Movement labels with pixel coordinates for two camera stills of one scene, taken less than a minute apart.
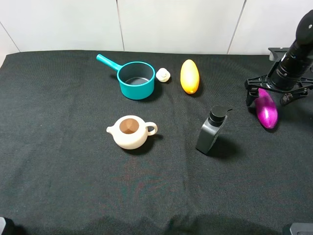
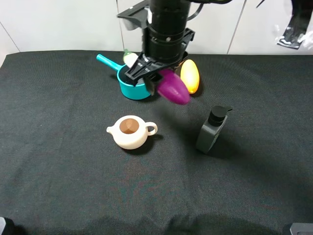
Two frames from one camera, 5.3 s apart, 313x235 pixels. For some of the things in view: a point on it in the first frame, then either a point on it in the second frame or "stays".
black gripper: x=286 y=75 to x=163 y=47
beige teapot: x=131 y=131 stays
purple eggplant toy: x=266 y=109 to x=171 y=87
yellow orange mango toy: x=190 y=76 stays
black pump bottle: x=211 y=128 stays
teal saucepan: x=136 y=79 stays
